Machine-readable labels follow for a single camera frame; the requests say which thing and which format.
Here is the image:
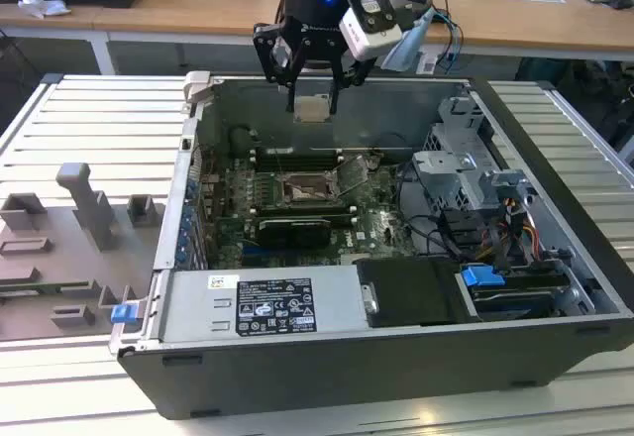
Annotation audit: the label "hard disk in blue carrier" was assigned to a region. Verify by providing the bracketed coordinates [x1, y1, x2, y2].
[459, 264, 571, 323]

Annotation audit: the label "grey plastic case latch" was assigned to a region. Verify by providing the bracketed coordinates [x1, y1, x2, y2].
[181, 70, 215, 106]

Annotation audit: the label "blue plastic latch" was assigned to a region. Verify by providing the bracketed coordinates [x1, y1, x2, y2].
[110, 303, 138, 327]

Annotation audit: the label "silver metal drive cage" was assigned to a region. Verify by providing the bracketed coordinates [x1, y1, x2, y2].
[410, 94, 539, 214]

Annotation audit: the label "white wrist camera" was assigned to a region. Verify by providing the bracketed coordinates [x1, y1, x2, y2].
[339, 0, 403, 60]

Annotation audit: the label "black plastic shroud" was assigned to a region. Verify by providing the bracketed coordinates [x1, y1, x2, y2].
[355, 256, 471, 329]

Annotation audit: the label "silver chipset heatsink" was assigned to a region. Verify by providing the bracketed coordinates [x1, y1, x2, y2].
[376, 209, 403, 233]

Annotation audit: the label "crumpled white paper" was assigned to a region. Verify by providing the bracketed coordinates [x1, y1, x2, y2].
[17, 0, 70, 20]

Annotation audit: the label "pale blue teach pendant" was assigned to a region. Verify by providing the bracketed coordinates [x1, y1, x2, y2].
[380, 7, 440, 71]

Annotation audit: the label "grey parts rack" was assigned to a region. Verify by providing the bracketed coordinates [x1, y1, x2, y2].
[0, 161, 168, 343]

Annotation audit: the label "wooden desk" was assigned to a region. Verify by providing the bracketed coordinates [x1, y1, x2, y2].
[0, 0, 634, 75]

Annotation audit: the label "green RAM stick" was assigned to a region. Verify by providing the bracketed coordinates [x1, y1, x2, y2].
[0, 281, 95, 294]

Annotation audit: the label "yellow red power wires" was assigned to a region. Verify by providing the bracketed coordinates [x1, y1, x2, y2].
[487, 196, 542, 265]

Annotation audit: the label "silver power supply unit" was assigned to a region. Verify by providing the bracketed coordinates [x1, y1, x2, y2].
[157, 265, 373, 344]

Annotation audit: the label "black graphics card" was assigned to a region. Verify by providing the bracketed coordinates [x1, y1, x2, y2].
[257, 216, 332, 251]

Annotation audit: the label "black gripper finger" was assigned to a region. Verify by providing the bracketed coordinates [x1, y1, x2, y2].
[252, 22, 304, 113]
[329, 54, 371, 115]

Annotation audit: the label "silver CPU green substrate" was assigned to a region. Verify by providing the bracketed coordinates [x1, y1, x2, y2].
[292, 93, 332, 123]

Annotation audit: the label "CPU socket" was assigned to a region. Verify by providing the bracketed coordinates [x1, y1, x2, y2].
[278, 169, 344, 206]

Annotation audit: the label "black RAM slot white clips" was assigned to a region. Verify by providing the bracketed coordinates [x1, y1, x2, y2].
[255, 210, 359, 223]
[253, 150, 344, 161]
[253, 159, 345, 170]
[255, 201, 357, 213]

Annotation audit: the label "black open PC case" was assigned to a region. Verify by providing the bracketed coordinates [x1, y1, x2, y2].
[114, 69, 634, 421]

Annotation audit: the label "green motherboard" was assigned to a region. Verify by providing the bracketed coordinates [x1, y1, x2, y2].
[197, 151, 422, 267]

